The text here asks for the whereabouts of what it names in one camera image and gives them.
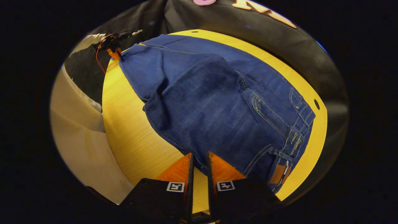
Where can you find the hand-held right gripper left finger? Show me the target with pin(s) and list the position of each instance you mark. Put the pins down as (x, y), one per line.
(190, 186)

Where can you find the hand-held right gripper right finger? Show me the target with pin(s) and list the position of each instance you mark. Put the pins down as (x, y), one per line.
(210, 193)

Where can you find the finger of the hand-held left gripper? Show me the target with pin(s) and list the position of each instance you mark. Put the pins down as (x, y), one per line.
(114, 53)

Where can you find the blue denim jeans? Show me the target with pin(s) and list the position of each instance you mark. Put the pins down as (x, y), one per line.
(211, 109)

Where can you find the black backdrop cloth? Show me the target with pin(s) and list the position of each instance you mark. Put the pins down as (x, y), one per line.
(279, 40)

